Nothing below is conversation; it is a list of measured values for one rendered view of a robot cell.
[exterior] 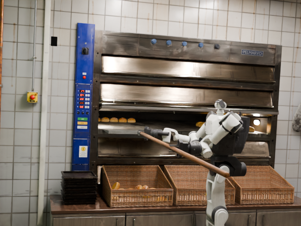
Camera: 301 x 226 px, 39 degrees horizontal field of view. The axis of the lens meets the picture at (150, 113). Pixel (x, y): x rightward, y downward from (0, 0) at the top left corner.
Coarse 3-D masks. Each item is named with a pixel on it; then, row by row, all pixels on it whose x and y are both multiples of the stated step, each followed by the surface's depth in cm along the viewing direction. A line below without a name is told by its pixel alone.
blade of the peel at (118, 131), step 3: (105, 129) 406; (108, 129) 407; (111, 129) 408; (114, 129) 410; (117, 129) 411; (120, 129) 413; (123, 129) 414; (108, 132) 374; (111, 132) 375; (114, 132) 376; (117, 132) 376; (120, 132) 377; (123, 132) 378; (126, 132) 378; (129, 132) 379; (132, 132) 380; (135, 132) 381
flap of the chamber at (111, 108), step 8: (152, 112) 417; (160, 112) 417; (168, 112) 417; (176, 112) 416; (184, 112) 416; (192, 112) 416; (200, 112) 416; (208, 112) 415; (224, 112) 416; (248, 112) 423; (256, 112) 425; (264, 112) 427; (272, 112) 430
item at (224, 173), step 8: (144, 136) 359; (160, 144) 313; (168, 144) 298; (176, 152) 278; (184, 152) 266; (192, 160) 251; (200, 160) 241; (208, 168) 228; (216, 168) 219; (224, 176) 209
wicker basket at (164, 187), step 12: (108, 168) 402; (120, 168) 405; (132, 168) 408; (144, 168) 411; (156, 168) 414; (108, 180) 372; (120, 180) 402; (132, 180) 406; (144, 180) 409; (156, 180) 412; (108, 192) 368; (120, 192) 359; (132, 192) 362; (144, 192) 365; (156, 192) 368; (168, 192) 371; (108, 204) 364; (120, 204) 360; (132, 204) 363; (144, 204) 365; (156, 204) 368; (168, 204) 372
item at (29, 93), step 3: (27, 93) 376; (30, 93) 377; (33, 93) 378; (36, 93) 378; (27, 96) 377; (36, 96) 378; (27, 99) 377; (30, 99) 377; (36, 99) 379; (27, 102) 377; (30, 102) 378; (33, 102) 378; (36, 102) 379
